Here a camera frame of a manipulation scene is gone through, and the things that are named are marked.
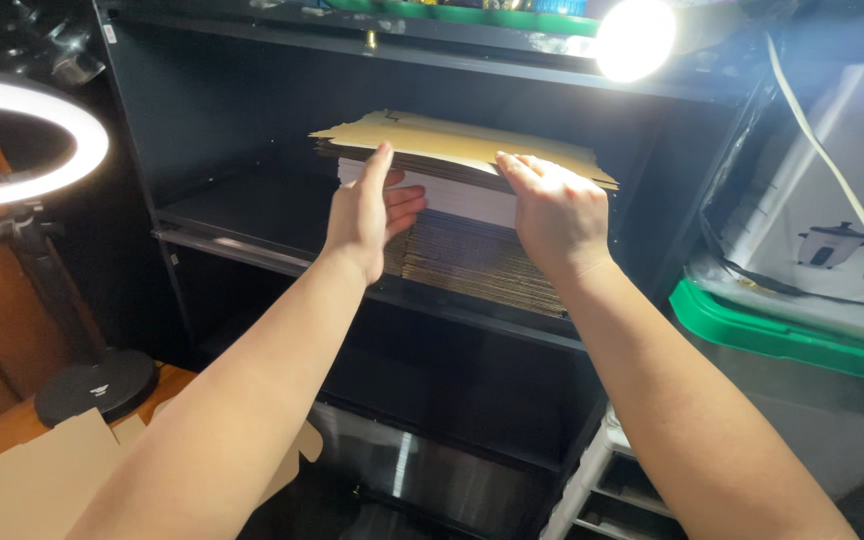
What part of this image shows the black shelf unit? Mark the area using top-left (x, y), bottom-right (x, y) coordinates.
top-left (90, 0), bottom-right (778, 540)

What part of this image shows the bright round lamp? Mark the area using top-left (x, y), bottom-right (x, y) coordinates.
top-left (594, 0), bottom-right (678, 84)

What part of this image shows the stack of cardboard sheets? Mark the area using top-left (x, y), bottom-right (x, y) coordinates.
top-left (309, 109), bottom-right (620, 319)

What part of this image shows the green tray with items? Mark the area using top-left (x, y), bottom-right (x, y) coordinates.
top-left (323, 0), bottom-right (601, 39)

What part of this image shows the white appliance carton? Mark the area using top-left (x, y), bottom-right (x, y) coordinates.
top-left (713, 61), bottom-right (864, 310)

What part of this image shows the person's right hand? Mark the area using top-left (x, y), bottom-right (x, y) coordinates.
top-left (494, 150), bottom-right (613, 280)

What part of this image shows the clear bin with green lid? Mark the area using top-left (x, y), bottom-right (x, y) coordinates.
top-left (668, 258), bottom-right (864, 502)

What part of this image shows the ring light on stand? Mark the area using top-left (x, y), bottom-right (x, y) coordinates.
top-left (0, 66), bottom-right (161, 429)

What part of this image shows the flat brown cardboard cutout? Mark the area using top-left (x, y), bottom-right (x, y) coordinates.
top-left (0, 397), bottom-right (324, 540)

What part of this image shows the person's left hand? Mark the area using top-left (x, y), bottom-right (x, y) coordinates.
top-left (323, 141), bottom-right (429, 286)

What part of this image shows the white cable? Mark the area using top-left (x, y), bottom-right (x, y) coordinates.
top-left (765, 31), bottom-right (864, 289)

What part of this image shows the white plastic drawer unit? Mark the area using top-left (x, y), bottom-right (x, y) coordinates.
top-left (540, 405), bottom-right (684, 540)

